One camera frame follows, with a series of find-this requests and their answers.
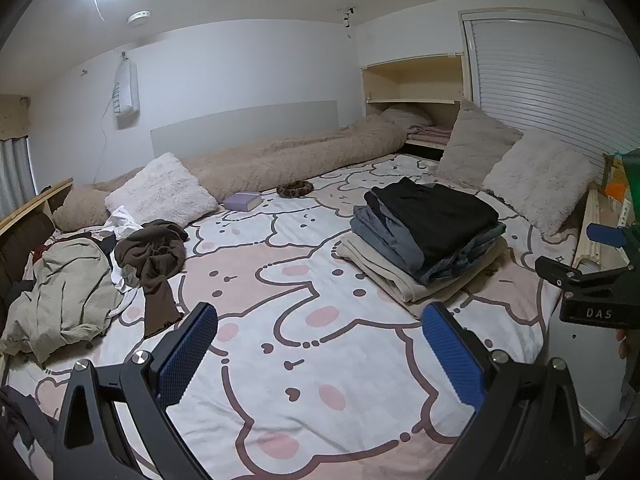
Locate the folded blue garment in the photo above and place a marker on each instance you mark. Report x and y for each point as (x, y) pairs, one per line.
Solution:
(480, 252)

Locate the cream wooden slats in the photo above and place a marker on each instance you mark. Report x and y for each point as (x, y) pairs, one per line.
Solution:
(592, 200)

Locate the green plastic container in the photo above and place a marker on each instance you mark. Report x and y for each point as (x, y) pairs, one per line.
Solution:
(631, 180)

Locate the black garment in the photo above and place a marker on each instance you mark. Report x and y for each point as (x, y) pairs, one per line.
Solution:
(435, 215)

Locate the white hanging bag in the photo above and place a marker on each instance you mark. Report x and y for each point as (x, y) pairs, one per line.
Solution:
(127, 87)

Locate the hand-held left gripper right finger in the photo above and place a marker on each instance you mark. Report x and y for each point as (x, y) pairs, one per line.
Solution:
(452, 355)

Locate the wooden bedside shelf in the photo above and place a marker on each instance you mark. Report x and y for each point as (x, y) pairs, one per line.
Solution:
(30, 207)

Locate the brown cushion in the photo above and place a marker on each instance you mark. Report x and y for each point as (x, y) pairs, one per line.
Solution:
(20, 250)

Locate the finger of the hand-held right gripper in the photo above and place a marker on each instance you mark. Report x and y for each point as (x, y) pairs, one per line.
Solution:
(602, 234)
(557, 270)

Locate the dark navy garment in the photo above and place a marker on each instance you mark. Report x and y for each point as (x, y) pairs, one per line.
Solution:
(17, 292)

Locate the brown knit sweater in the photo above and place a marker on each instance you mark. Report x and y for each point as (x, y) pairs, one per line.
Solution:
(155, 255)

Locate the bear print bedsheet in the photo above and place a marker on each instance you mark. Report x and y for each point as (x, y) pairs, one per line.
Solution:
(300, 310)

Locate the beige jacket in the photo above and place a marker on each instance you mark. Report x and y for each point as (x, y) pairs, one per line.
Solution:
(65, 290)

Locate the grey beige plush pillow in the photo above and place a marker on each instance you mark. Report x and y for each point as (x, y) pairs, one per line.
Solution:
(475, 145)

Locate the black wall bracket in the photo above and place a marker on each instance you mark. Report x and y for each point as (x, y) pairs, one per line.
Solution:
(347, 15)

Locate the brown scrunchie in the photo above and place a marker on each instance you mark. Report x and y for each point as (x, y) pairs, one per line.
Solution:
(295, 189)

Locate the red cloth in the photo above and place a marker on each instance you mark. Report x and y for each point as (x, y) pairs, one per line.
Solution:
(40, 252)

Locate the purple box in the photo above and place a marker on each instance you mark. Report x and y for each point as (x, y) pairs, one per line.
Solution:
(241, 201)

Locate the white shirt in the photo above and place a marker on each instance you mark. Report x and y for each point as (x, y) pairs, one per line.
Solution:
(120, 217)

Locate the white fluffy pillow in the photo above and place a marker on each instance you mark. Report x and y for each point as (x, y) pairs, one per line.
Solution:
(160, 190)
(540, 180)

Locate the person's right hand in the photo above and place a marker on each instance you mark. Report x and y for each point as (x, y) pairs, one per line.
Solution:
(624, 342)

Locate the folded cream garment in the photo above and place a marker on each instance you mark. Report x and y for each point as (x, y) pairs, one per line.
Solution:
(380, 275)

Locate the beige plush duvet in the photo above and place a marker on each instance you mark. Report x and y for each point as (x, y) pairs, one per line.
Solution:
(300, 155)

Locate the folded pink blanket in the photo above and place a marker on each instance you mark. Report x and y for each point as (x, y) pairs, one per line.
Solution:
(430, 134)

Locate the white shutter door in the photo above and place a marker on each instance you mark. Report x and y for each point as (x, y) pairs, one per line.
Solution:
(550, 75)

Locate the charcoal garment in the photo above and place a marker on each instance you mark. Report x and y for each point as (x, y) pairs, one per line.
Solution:
(25, 420)

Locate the beige curtain valance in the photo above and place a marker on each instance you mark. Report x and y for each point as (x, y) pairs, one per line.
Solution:
(12, 117)

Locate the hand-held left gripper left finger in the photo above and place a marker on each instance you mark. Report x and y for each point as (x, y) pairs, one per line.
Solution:
(187, 350)

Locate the white curtain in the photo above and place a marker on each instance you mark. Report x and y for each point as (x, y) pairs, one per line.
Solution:
(15, 175)

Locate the cream shelf cabinet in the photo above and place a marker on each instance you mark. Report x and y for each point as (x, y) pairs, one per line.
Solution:
(415, 67)

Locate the smoke detector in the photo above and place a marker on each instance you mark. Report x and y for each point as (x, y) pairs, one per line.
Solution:
(139, 17)

